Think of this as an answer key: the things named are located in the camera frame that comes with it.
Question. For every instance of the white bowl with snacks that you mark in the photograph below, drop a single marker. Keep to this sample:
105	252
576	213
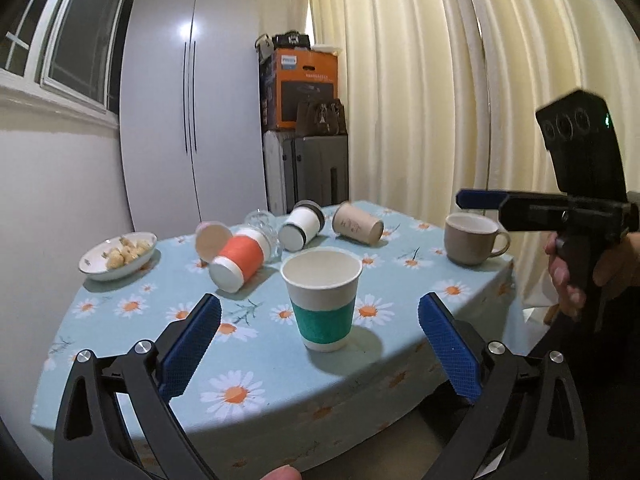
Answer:
118	257

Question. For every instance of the beige ceramic mug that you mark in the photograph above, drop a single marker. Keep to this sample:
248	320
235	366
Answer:
471	239

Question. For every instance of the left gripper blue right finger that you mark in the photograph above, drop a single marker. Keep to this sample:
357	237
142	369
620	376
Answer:
482	372

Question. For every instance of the clear glass cup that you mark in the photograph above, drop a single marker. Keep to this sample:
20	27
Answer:
266	223

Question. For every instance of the black tracking camera box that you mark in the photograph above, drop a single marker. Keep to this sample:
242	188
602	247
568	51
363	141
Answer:
579	135

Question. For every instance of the pink sleeve paper cup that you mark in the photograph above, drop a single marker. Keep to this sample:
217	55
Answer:
209	238

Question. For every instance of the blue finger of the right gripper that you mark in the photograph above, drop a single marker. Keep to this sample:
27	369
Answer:
471	198

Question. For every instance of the brown kraft paper cup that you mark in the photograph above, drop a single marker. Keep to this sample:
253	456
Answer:
356	224

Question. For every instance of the orange Philips cardboard box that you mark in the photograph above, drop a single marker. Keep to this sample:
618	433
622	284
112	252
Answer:
291	76

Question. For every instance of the daisy print blue tablecloth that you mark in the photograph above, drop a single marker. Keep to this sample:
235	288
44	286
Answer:
257	364

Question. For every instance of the orange sleeve paper cup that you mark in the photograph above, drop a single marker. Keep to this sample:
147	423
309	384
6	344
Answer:
242	255

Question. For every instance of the person's right hand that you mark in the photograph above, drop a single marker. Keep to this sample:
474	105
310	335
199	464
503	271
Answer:
617	270

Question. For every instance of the teal sleeve paper cup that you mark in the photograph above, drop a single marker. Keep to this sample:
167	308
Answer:
322	286

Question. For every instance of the black banded white cup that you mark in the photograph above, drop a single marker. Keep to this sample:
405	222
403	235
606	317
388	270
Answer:
302	225

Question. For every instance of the brown leather handbag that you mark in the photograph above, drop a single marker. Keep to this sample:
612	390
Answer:
321	118

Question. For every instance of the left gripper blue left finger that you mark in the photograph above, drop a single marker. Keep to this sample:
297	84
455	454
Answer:
154	372

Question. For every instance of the person's left hand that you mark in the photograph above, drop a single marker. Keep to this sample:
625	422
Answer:
286	472

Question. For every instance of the grey suitcase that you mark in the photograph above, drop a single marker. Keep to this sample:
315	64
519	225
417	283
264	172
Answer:
315	168

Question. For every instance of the cream pleated curtain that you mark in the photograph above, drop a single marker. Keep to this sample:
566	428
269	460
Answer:
442	94

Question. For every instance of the white double door cabinet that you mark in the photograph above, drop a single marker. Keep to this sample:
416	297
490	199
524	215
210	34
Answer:
189	114

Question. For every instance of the white framed window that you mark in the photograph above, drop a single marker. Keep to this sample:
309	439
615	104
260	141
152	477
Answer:
65	57

